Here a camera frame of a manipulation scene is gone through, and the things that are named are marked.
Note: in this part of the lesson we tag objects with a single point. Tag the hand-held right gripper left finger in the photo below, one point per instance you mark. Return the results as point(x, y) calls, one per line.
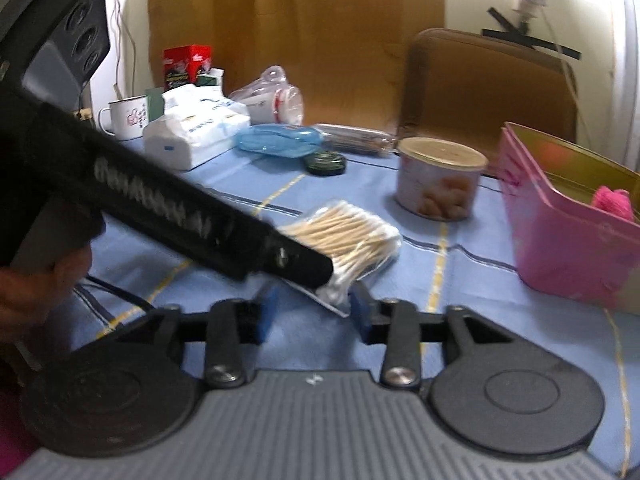
point(268, 310)

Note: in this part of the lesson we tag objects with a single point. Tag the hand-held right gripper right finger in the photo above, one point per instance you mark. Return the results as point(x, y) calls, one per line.
point(361, 312)

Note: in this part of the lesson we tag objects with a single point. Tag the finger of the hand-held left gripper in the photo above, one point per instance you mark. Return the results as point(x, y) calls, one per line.
point(305, 262)

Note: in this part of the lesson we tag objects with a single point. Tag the clear pack of cotton swabs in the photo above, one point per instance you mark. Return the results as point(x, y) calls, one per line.
point(350, 235)

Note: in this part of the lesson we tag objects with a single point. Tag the pink storage box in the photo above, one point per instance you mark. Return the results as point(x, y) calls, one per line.
point(560, 245)

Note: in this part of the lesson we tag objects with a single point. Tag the person's left hand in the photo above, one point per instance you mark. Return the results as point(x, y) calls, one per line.
point(35, 295)

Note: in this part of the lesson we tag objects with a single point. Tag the white enamel mug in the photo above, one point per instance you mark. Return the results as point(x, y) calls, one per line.
point(127, 117)

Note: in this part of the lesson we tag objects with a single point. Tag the white tissue pack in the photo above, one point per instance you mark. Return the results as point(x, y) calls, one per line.
point(192, 96)
point(190, 140)

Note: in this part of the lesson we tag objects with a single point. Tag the small dark green box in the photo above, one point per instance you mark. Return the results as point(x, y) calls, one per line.
point(156, 105)

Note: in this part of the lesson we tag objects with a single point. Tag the blue checked tablecloth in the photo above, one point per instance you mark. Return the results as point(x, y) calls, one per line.
point(450, 270)

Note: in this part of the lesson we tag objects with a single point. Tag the round dark green tin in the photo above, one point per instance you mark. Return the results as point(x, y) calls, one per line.
point(325, 164)

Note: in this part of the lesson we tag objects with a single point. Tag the red printed box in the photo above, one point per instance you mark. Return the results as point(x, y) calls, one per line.
point(186, 67)

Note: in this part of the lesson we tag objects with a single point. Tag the green and white carton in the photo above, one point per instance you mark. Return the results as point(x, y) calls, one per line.
point(210, 78)

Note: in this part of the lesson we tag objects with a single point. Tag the blue face mask pack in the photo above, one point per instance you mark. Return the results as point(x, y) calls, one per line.
point(277, 141)

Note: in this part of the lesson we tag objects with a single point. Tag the clear pack of dark sticks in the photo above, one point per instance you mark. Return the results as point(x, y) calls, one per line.
point(357, 139)

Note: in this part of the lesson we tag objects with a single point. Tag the round snack tub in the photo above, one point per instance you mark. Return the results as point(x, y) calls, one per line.
point(435, 185)

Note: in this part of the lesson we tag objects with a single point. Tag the plastic bag with paper cups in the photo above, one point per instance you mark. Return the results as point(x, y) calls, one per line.
point(272, 100)

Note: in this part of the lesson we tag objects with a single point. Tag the brown wooden panel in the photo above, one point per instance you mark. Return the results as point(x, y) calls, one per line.
point(300, 30)

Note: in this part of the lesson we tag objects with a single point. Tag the brown chair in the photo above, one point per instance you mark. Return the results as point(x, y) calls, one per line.
point(480, 90)

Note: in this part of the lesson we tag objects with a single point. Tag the pink knitted cloth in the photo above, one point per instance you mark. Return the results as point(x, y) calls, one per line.
point(612, 202)

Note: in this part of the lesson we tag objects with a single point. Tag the black tape strips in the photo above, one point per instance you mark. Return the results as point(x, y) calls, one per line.
point(530, 35)

